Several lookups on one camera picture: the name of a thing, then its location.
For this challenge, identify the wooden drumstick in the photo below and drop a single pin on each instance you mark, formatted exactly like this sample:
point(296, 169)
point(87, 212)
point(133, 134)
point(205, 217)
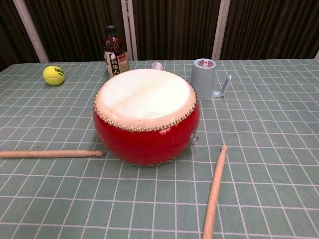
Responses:
point(215, 189)
point(49, 154)

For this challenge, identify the grey plastic mug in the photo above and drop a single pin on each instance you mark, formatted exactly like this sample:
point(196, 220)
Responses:
point(203, 79)

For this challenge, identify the yellow tennis ball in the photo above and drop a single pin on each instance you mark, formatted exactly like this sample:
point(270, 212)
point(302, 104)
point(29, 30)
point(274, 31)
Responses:
point(53, 75)

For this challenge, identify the white partition frame post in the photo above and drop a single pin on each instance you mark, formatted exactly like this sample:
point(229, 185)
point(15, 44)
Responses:
point(31, 30)
point(220, 30)
point(129, 30)

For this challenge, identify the red drum with white skin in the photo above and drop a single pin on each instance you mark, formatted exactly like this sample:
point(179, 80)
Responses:
point(144, 109)

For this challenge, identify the small clear plastic object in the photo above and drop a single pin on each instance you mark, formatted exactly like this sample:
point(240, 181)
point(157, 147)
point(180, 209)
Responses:
point(157, 66)

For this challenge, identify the brown tea bottle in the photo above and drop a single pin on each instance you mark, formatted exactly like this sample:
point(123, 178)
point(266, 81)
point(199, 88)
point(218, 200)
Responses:
point(115, 54)

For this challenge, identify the green checked tablecloth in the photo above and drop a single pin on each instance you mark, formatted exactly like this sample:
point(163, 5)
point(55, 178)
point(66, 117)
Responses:
point(159, 199)

